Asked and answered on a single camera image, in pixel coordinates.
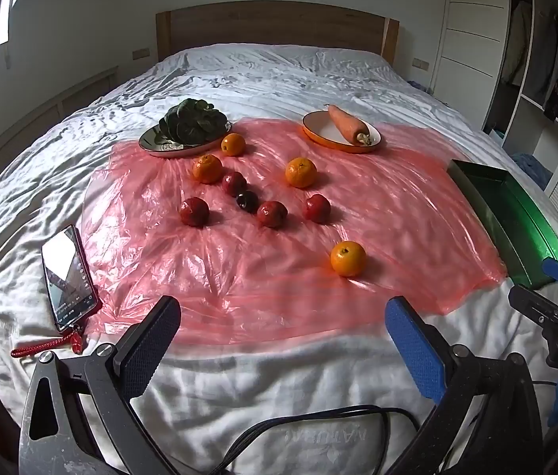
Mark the red apple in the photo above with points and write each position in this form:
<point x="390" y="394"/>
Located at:
<point x="272" y="213"/>
<point x="317" y="208"/>
<point x="234" y="183"/>
<point x="194" y="211"/>

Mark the white wardrobe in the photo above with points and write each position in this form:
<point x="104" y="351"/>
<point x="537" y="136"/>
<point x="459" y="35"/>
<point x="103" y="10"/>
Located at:
<point x="472" y="34"/>

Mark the green metal tray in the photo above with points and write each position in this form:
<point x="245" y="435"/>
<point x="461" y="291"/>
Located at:
<point x="506" y="217"/>

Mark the patterned plate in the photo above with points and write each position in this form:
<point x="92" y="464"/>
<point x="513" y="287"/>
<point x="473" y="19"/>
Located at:
<point x="156" y="144"/>

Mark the orange rimmed white plate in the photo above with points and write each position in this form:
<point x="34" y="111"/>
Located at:
<point x="323" y="129"/>

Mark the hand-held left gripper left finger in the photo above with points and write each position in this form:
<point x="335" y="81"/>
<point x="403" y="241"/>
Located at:
<point x="153" y="341"/>

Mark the blue towel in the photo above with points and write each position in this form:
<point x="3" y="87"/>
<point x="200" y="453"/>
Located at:
<point x="531" y="166"/>

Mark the wooden headboard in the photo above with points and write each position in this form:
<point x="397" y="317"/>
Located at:
<point x="269" y="24"/>

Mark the smartphone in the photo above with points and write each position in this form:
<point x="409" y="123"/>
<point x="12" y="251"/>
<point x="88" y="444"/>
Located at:
<point x="69" y="277"/>

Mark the dark purple plum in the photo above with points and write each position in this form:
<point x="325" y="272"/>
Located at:
<point x="247" y="201"/>

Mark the orange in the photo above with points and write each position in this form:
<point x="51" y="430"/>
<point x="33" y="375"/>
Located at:
<point x="301" y="172"/>
<point x="233" y="144"/>
<point x="348" y="258"/>
<point x="208" y="168"/>

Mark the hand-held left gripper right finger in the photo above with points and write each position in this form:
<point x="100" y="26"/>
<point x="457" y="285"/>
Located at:
<point x="415" y="346"/>

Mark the pink plastic sheet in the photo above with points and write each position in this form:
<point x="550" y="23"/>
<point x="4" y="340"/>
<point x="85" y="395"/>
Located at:
<point x="397" y="217"/>

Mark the white bed sheet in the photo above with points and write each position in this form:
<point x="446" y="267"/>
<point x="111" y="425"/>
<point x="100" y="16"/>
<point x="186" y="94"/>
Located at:
<point x="279" y="79"/>

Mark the wall socket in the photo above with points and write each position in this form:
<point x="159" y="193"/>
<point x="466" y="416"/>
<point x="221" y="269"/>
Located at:
<point x="140" y="53"/>
<point x="420" y="63"/>

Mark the white fleece blanket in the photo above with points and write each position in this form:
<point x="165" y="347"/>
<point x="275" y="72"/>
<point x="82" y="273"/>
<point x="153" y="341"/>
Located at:
<point x="279" y="381"/>

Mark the carrot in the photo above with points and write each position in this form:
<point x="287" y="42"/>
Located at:
<point x="346" y="121"/>

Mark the dark leafy greens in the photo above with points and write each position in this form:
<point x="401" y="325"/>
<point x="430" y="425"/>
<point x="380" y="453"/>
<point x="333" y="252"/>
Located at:
<point x="190" y="121"/>

